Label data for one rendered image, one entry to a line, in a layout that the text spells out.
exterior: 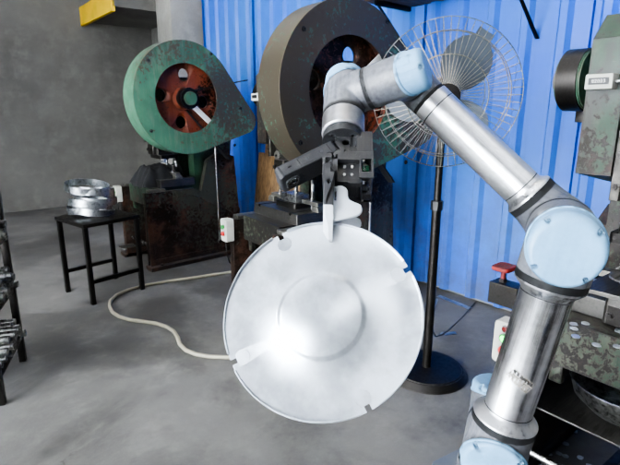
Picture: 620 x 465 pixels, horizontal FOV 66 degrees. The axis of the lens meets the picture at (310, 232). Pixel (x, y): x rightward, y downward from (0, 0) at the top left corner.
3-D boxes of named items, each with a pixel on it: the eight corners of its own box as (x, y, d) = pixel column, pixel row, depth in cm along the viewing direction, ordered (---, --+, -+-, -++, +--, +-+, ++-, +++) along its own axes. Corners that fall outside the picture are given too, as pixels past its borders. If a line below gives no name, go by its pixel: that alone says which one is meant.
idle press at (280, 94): (287, 376, 231) (281, -21, 189) (200, 311, 308) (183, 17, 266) (478, 303, 320) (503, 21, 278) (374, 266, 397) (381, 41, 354)
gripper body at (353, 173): (374, 180, 74) (373, 121, 80) (317, 179, 75) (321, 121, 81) (371, 207, 81) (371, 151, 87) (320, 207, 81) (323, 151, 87)
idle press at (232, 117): (149, 282, 359) (128, 32, 316) (102, 254, 430) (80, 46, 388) (304, 245, 458) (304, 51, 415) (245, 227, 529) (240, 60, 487)
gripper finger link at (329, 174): (333, 198, 72) (335, 153, 76) (323, 198, 72) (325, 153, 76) (333, 216, 76) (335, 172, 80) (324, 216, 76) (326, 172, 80)
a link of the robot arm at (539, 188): (605, 219, 92) (423, 48, 99) (614, 232, 83) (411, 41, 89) (554, 257, 97) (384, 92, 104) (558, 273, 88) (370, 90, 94)
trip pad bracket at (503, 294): (511, 344, 153) (518, 286, 148) (483, 333, 160) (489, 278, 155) (521, 339, 156) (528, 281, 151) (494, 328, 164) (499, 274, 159)
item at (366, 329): (465, 359, 64) (466, 358, 63) (272, 463, 63) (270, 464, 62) (361, 193, 76) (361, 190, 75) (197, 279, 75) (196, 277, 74)
